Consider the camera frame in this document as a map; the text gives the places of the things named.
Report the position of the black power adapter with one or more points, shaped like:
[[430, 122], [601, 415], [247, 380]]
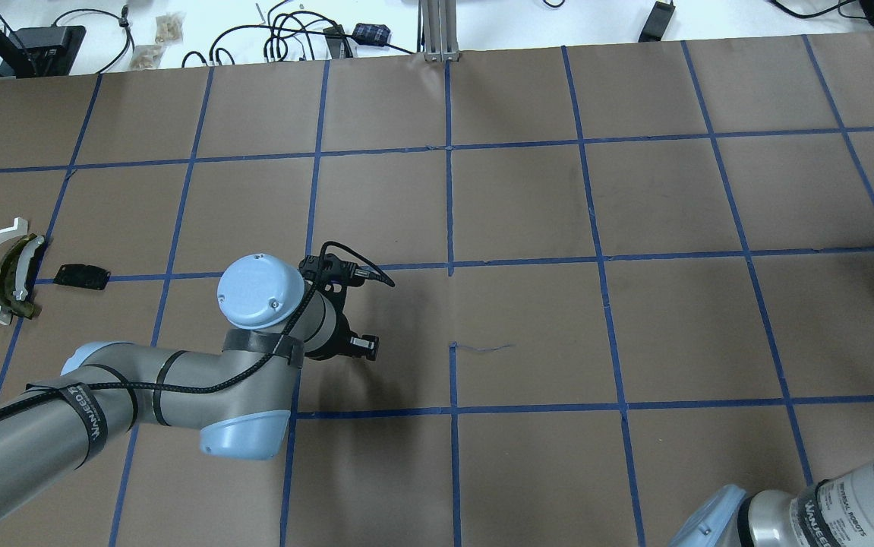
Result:
[[657, 22]]

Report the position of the olive green brake shoe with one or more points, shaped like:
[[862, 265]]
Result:
[[16, 267]]

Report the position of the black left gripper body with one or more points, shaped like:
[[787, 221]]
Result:
[[340, 336]]

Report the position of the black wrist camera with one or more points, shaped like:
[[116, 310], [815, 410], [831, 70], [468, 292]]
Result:
[[332, 271]]

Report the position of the blue usb hub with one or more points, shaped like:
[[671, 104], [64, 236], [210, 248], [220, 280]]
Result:
[[371, 34]]

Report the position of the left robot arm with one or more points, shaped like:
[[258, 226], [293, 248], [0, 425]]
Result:
[[239, 400]]

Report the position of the bag of small parts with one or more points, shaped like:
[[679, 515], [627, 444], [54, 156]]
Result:
[[146, 57], [169, 28]]

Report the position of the black flat plastic plate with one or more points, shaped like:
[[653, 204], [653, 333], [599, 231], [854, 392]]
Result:
[[82, 276]]

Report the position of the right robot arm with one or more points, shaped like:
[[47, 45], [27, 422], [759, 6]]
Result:
[[835, 512]]

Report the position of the aluminium frame post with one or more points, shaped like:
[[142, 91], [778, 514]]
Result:
[[437, 31]]

